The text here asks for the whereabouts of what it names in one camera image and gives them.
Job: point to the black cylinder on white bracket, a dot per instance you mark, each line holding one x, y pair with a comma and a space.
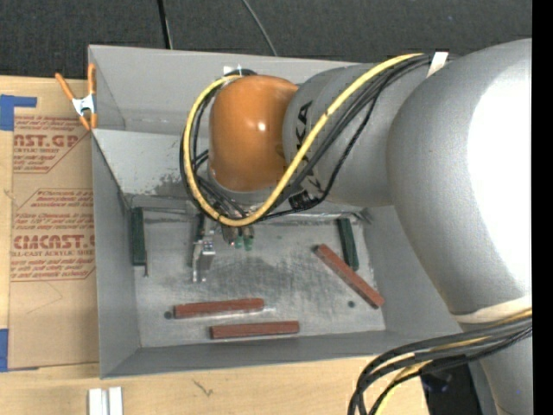
301, 200

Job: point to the grey metal bin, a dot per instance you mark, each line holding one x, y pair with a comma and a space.
276, 275

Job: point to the brown cardboard board, red print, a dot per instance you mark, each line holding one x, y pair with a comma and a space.
52, 309

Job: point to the red-brown flat block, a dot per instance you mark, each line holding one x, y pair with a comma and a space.
218, 308
349, 276
255, 330

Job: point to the dark green flat block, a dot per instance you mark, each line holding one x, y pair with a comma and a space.
138, 238
348, 244

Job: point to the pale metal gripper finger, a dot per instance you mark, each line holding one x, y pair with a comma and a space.
204, 263
195, 242

